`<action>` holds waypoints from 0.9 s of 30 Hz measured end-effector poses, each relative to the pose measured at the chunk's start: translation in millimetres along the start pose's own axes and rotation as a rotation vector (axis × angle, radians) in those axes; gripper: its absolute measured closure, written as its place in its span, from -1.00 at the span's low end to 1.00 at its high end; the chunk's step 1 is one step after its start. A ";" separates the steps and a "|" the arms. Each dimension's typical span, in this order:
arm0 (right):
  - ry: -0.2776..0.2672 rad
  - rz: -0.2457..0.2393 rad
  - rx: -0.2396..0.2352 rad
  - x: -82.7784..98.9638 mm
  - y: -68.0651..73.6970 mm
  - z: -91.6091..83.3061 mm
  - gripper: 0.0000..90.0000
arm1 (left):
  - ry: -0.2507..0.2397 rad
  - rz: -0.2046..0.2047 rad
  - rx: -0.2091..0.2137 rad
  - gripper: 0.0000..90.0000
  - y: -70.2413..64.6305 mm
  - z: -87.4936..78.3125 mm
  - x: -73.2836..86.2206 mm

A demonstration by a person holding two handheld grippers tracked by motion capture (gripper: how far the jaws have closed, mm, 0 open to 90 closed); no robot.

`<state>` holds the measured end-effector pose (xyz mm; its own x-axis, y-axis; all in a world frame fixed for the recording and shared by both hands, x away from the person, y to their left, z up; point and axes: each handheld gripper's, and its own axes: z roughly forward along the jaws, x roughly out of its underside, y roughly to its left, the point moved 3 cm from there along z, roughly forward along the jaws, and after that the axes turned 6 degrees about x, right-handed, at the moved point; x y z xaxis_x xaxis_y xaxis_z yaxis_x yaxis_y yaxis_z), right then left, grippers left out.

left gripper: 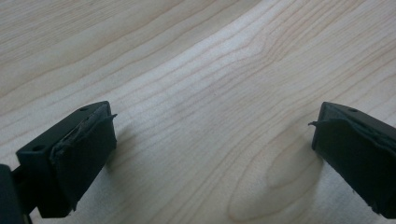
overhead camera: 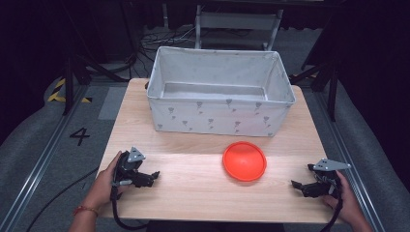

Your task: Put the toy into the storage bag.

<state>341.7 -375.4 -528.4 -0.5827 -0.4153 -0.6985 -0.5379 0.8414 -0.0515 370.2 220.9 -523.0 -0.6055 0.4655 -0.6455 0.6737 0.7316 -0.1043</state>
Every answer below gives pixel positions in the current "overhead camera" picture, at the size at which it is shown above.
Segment red string bracelet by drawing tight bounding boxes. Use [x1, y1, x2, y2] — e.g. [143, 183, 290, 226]
[73, 205, 100, 218]

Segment yellow black hazard tape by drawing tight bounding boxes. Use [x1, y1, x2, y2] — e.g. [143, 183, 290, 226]
[46, 77, 94, 104]

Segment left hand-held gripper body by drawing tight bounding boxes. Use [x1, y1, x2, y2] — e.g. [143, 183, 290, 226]
[111, 146, 148, 189]

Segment red plastic bowl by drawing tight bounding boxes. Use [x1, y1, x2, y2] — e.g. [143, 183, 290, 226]
[221, 140, 268, 184]

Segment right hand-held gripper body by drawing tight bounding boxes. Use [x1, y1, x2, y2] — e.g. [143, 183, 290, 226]
[307, 158, 352, 199]

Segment bundle of floor cables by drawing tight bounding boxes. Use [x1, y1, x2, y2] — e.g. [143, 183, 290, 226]
[130, 26, 198, 71]

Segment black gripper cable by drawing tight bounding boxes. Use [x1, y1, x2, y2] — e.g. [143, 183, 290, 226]
[321, 188, 344, 232]
[109, 180, 150, 232]

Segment thin black floor cable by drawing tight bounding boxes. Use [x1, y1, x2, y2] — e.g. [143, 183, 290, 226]
[24, 166, 101, 232]

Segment black metal stand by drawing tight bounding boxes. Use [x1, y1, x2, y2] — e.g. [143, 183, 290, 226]
[61, 52, 131, 117]
[289, 59, 340, 124]

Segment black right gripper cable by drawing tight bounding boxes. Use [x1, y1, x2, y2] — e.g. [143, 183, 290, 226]
[321, 188, 344, 232]

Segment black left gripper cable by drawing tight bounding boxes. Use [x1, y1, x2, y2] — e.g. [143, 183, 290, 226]
[109, 180, 150, 232]

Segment grey metal frame stand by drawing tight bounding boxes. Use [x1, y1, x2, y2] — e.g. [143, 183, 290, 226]
[193, 4, 285, 52]

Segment person's right hand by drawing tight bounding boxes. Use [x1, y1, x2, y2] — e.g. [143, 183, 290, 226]
[321, 169, 365, 224]

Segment person's left hand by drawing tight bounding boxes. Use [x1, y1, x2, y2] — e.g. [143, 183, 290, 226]
[81, 150, 126, 211]

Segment white fabric storage box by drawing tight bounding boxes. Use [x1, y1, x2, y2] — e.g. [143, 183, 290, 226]
[145, 45, 297, 138]

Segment metal floor rail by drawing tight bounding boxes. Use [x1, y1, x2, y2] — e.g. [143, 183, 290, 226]
[313, 88, 388, 232]
[0, 84, 90, 232]

